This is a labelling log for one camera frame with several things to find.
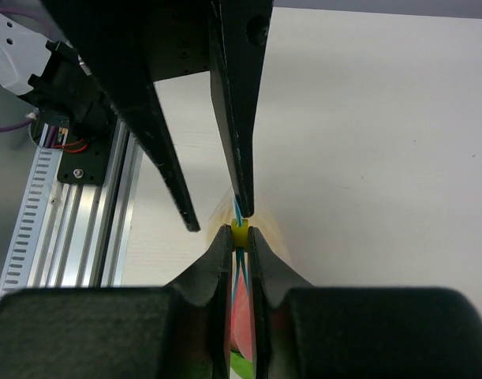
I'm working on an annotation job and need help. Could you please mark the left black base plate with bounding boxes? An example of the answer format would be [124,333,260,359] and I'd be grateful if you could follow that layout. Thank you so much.
[56,130,114,186]

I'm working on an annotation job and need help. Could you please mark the aluminium rail frame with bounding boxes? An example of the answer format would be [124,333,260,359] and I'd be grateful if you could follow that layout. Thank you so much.
[29,124,137,287]

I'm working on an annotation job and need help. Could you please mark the pink peach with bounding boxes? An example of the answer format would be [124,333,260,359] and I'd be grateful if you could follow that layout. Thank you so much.
[230,287,253,362]

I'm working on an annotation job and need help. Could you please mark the green chayote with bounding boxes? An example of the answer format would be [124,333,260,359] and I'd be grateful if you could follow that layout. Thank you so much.
[230,351,254,379]

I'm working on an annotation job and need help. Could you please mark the clear zip top bag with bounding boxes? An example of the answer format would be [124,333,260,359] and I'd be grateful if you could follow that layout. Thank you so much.
[207,189,293,379]

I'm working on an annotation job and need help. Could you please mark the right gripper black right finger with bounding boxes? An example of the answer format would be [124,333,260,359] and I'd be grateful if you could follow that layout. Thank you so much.
[248,227,482,378]

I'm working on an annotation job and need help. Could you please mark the white slotted cable duct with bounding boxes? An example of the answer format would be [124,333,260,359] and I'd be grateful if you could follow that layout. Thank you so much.
[0,148,61,298]

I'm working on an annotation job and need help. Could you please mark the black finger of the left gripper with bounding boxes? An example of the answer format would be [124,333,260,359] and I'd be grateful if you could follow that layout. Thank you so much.
[43,1,200,232]
[208,0,273,217]

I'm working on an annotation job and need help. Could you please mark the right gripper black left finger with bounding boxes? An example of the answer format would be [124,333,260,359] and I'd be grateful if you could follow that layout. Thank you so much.
[0,226,233,378]

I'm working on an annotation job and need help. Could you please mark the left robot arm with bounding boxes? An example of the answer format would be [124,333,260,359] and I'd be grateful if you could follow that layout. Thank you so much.
[0,1,274,232]

